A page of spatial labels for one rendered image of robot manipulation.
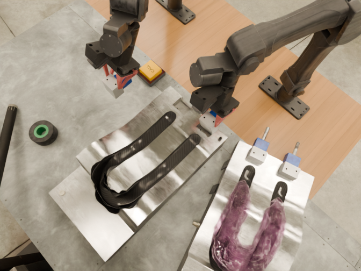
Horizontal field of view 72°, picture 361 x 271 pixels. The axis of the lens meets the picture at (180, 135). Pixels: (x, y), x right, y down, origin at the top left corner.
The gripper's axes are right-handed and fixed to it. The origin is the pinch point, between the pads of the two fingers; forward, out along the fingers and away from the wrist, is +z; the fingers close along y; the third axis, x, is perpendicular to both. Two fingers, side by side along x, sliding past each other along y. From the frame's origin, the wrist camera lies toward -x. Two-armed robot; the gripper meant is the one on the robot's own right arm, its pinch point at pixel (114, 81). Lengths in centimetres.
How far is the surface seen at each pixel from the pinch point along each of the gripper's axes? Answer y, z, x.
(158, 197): 34.3, 9.2, -11.6
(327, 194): 102, 51, 105
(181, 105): 17.5, 1.9, 15.0
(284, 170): 56, -3, 19
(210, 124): 30.3, -4.6, 9.8
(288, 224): 65, 2, 8
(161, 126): 18.8, 5.2, 4.7
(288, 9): -11, 0, 205
